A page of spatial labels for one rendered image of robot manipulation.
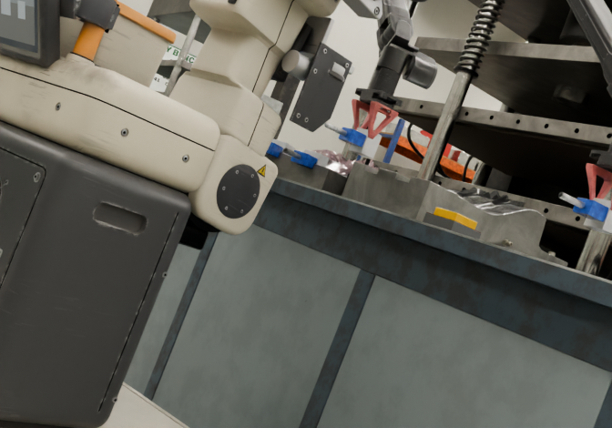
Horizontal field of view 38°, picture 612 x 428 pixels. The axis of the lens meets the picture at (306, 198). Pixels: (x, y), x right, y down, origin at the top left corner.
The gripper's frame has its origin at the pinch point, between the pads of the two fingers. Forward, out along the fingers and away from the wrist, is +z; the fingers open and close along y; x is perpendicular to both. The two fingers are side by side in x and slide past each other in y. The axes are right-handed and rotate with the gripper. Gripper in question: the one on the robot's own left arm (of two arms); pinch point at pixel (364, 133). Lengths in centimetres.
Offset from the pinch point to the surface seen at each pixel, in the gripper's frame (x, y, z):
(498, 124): -82, 54, -28
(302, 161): 4.8, 12.4, 10.1
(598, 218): -17, -54, 4
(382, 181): -4.6, -6.3, 8.7
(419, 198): -5.5, -19.1, 10.1
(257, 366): -1, 9, 57
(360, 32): -407, 690, -198
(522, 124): -83, 44, -30
